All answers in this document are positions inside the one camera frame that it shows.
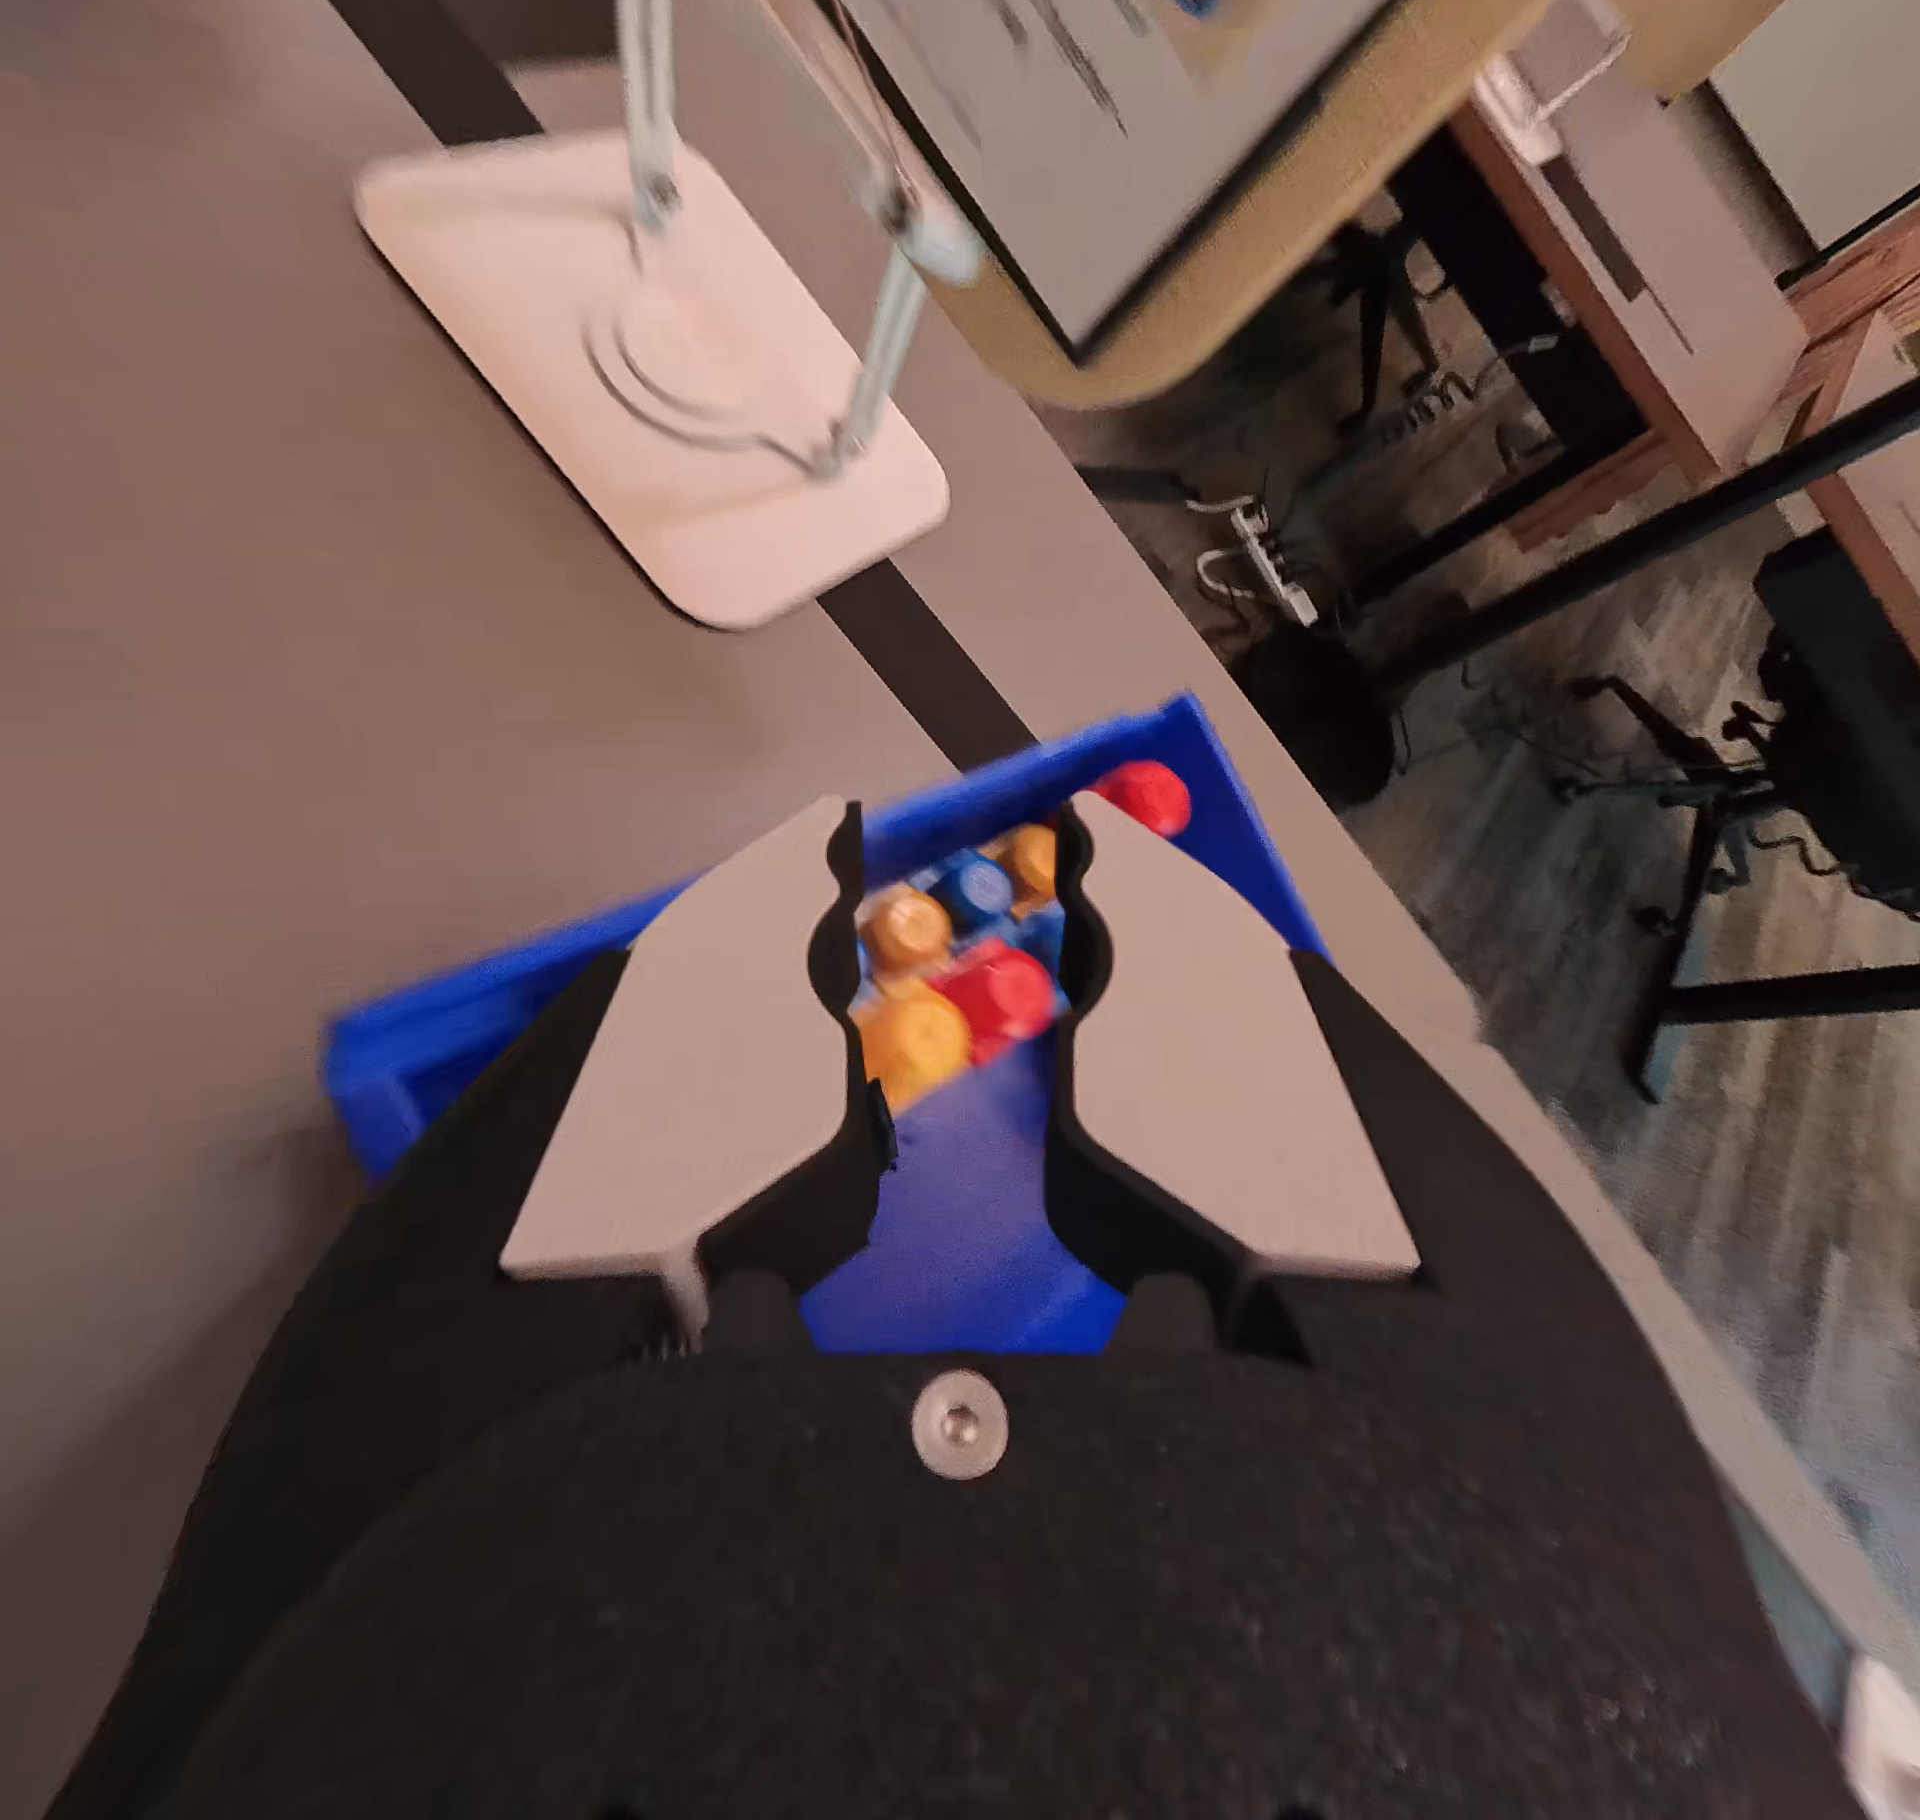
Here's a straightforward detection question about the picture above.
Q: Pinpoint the orange two-stud mega block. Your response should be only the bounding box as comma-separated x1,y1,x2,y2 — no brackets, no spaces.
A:
858,884,957,976

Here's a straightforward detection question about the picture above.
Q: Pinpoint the white power strip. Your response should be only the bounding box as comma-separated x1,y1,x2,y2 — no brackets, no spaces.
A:
1193,496,1327,632

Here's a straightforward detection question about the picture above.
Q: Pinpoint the wooden top office desk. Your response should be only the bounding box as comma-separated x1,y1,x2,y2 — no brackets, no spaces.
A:
1411,0,1819,562

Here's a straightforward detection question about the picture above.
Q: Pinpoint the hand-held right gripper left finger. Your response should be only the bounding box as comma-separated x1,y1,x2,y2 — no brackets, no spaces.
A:
498,795,901,1330

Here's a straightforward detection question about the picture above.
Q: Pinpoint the blue plastic bin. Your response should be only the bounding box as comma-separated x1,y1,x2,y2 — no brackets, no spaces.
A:
323,692,1333,1358

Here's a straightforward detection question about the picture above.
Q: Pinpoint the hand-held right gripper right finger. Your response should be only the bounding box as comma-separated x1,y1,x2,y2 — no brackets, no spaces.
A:
1044,792,1424,1285

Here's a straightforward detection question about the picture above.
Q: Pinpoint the black office chair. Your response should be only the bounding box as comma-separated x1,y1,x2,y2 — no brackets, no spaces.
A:
1560,529,1920,1101

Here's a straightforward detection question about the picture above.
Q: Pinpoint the printed instruction sheet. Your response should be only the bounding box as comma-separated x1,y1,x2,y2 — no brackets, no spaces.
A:
751,0,1491,355

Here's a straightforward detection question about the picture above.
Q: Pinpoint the blue one-stud mega block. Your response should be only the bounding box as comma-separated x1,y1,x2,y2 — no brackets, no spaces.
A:
931,851,1017,937

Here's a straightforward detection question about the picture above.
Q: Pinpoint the white base document stand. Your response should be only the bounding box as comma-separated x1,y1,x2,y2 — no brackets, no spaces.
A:
353,0,1668,637

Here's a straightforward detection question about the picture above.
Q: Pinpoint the red one-stud mega block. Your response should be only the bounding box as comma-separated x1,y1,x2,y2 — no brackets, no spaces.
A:
1092,757,1196,841
931,942,1062,1065

